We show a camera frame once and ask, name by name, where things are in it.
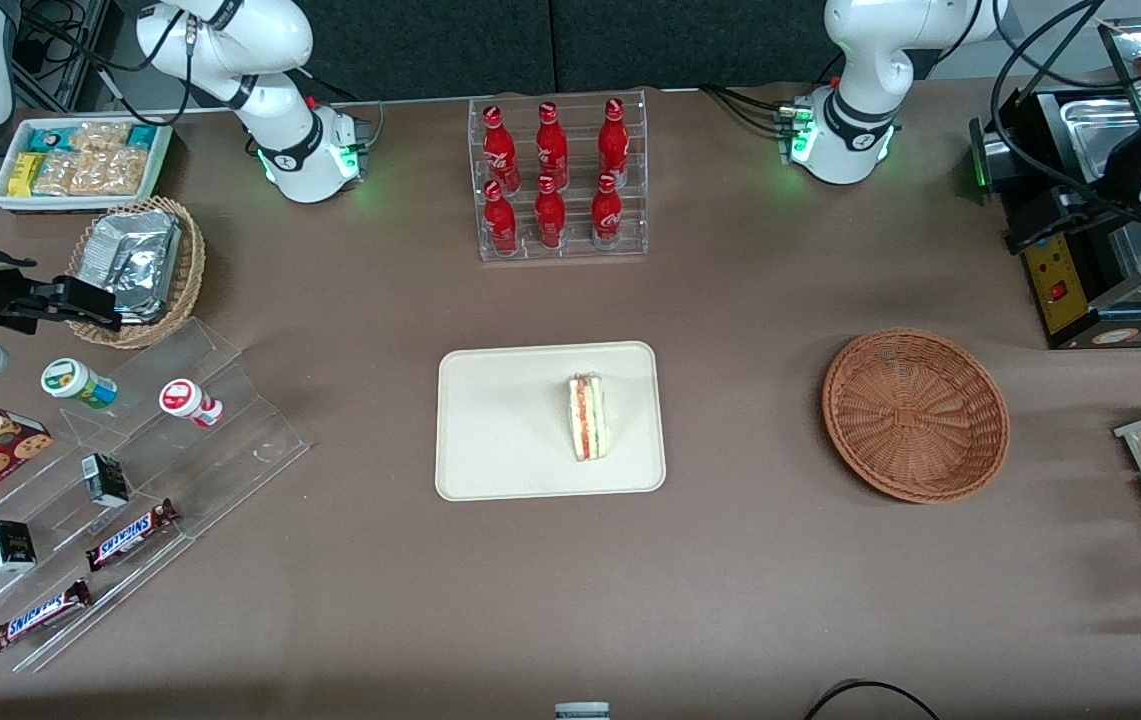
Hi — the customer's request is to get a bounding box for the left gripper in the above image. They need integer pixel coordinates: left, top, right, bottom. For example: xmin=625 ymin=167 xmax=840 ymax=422
xmin=1005 ymin=180 xmax=1141 ymax=259

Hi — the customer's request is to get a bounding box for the triangular sandwich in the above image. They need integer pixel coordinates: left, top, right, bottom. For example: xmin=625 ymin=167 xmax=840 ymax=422
xmin=568 ymin=372 xmax=610 ymax=463

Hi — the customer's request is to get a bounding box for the oval light wicker basket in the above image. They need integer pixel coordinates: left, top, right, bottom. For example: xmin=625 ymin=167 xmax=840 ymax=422
xmin=65 ymin=196 xmax=207 ymax=350

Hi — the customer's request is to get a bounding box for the round brown wicker basket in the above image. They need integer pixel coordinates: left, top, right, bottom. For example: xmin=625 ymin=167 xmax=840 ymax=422
xmin=822 ymin=328 xmax=1011 ymax=504

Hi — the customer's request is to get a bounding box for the cream rectangular tray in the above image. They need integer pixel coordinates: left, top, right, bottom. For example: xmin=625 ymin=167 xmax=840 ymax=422
xmin=435 ymin=341 xmax=668 ymax=502

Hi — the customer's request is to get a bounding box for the black food warmer case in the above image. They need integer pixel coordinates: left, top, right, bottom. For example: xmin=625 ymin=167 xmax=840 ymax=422
xmin=968 ymin=18 xmax=1141 ymax=351

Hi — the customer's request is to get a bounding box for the green lid snack cup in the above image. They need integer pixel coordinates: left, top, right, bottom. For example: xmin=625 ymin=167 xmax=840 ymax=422
xmin=40 ymin=357 xmax=119 ymax=411

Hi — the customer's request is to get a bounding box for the silver foil packet stack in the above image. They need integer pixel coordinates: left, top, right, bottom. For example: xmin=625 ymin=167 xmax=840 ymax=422
xmin=80 ymin=210 xmax=183 ymax=326

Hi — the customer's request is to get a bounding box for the steel warmer pan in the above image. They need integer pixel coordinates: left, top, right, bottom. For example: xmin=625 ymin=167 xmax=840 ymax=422
xmin=1060 ymin=95 xmax=1141 ymax=187

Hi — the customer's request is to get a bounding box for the clear nut snack bag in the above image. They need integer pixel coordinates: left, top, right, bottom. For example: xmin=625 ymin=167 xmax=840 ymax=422
xmin=75 ymin=148 xmax=149 ymax=196
xmin=70 ymin=122 xmax=131 ymax=153
xmin=33 ymin=152 xmax=81 ymax=196

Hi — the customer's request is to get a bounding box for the yellow snack bar packet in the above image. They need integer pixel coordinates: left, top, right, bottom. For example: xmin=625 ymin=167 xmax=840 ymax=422
xmin=8 ymin=152 xmax=46 ymax=198

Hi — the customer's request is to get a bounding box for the red lid snack cup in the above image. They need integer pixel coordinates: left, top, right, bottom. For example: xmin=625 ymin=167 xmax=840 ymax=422
xmin=159 ymin=378 xmax=225 ymax=429

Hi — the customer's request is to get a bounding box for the small black carton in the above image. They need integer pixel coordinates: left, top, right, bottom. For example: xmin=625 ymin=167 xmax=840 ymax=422
xmin=80 ymin=453 xmax=131 ymax=509
xmin=0 ymin=519 xmax=37 ymax=574

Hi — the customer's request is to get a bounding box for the white rectangular snack bin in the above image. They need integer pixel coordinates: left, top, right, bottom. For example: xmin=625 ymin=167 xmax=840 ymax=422
xmin=0 ymin=116 xmax=174 ymax=214

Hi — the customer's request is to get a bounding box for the clear acrylic stepped display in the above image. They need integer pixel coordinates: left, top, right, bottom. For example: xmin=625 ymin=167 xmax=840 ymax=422
xmin=0 ymin=318 xmax=311 ymax=674

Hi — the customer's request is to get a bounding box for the snickers chocolate bar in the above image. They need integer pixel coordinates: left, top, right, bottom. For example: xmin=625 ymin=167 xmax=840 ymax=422
xmin=0 ymin=579 xmax=93 ymax=654
xmin=85 ymin=498 xmax=180 ymax=572

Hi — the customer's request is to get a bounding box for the dark partition panel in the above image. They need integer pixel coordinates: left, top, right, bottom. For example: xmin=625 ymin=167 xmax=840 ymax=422
xmin=302 ymin=0 xmax=552 ymax=103
xmin=551 ymin=0 xmax=836 ymax=93

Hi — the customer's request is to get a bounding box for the clear acrylic bottle rack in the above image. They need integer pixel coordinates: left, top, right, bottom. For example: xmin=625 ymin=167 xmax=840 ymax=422
xmin=468 ymin=88 xmax=649 ymax=263

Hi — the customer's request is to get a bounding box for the red cola bottle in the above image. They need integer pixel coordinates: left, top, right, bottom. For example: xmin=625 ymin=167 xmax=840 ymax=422
xmin=591 ymin=172 xmax=624 ymax=251
xmin=534 ymin=175 xmax=568 ymax=251
xmin=483 ymin=180 xmax=519 ymax=257
xmin=598 ymin=97 xmax=631 ymax=187
xmin=482 ymin=104 xmax=521 ymax=193
xmin=535 ymin=101 xmax=570 ymax=189

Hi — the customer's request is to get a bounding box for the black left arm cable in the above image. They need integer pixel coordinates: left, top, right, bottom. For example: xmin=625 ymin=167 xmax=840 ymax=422
xmin=975 ymin=0 xmax=1141 ymax=219

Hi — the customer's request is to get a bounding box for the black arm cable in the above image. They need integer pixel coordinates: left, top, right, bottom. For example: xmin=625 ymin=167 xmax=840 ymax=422
xmin=975 ymin=0 xmax=1141 ymax=219
xmin=18 ymin=0 xmax=197 ymax=126

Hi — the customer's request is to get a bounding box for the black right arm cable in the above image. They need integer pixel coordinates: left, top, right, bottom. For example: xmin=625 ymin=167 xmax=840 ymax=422
xmin=18 ymin=0 xmax=197 ymax=126

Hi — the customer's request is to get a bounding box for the black base cable bundle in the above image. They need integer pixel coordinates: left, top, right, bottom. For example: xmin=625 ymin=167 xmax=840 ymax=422
xmin=700 ymin=84 xmax=803 ymax=137

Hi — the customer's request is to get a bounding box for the black looped floor cable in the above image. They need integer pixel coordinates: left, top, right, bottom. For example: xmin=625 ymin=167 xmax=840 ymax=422
xmin=803 ymin=680 xmax=941 ymax=720

